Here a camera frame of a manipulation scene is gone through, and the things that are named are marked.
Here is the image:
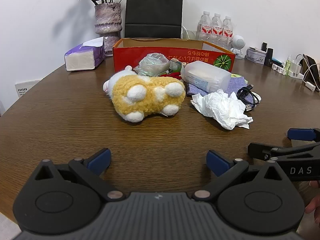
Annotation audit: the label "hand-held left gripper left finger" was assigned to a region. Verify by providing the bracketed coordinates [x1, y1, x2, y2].
[35, 148, 125, 201]

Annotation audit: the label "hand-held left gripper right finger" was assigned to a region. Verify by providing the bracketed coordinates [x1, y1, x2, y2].
[192, 150, 284, 202]

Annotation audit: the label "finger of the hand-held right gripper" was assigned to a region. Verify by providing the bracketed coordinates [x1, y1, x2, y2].
[287, 128, 320, 142]
[247, 142, 320, 162]

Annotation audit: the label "black usb cable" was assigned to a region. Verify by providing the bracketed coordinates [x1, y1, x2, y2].
[236, 83, 262, 112]

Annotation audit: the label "white tissue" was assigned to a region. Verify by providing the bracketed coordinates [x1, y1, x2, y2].
[190, 89, 254, 130]

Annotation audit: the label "purple knitted cloth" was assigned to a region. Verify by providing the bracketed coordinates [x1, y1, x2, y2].
[186, 76, 248, 97]

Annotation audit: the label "yellow white plush toy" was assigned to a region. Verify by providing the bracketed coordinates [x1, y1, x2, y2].
[103, 65, 186, 123]

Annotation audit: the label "translucent cotton swab box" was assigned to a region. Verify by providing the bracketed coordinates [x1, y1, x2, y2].
[180, 61, 232, 93]

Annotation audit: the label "clear plastic bag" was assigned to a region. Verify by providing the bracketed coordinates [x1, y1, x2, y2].
[132, 53, 173, 77]

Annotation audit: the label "red cardboard box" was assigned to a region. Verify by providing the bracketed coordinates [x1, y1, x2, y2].
[112, 38, 236, 73]

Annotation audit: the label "person's right hand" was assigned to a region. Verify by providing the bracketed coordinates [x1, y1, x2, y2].
[304, 180, 320, 225]

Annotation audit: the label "white charger block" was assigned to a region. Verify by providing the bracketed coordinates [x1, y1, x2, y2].
[287, 60, 304, 80]

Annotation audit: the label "white small bottles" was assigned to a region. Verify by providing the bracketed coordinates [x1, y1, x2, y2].
[272, 64, 288, 75]

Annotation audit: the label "tall black box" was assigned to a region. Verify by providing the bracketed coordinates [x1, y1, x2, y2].
[265, 48, 274, 67]

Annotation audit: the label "small metal tin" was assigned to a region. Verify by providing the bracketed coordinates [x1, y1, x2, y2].
[246, 47, 267, 64]

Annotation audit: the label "red plastic item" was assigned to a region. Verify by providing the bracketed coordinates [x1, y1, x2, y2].
[160, 71, 182, 81]

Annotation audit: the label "purple tissue pack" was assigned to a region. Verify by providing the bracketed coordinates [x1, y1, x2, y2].
[64, 37, 106, 73]

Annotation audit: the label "green brown wrapper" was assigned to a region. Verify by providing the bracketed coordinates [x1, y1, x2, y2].
[169, 58, 188, 73]

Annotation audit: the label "white robot speaker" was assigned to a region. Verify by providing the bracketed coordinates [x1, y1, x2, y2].
[230, 34, 247, 60]

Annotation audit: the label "red label water bottle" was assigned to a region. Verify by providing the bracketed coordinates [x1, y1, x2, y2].
[197, 11, 213, 42]
[222, 16, 234, 50]
[211, 13, 224, 43]

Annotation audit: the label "clear glass cup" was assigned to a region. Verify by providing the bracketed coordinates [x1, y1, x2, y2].
[181, 25, 198, 41]

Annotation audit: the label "purple ceramic vase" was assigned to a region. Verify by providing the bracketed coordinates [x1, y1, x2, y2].
[94, 3, 123, 54]

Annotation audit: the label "black paper bag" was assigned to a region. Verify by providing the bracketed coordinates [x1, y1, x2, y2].
[124, 0, 184, 39]

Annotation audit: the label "white charging cable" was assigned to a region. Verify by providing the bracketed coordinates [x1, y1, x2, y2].
[297, 54, 320, 91]

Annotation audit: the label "white wall device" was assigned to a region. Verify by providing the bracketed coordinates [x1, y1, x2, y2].
[15, 79, 42, 99]

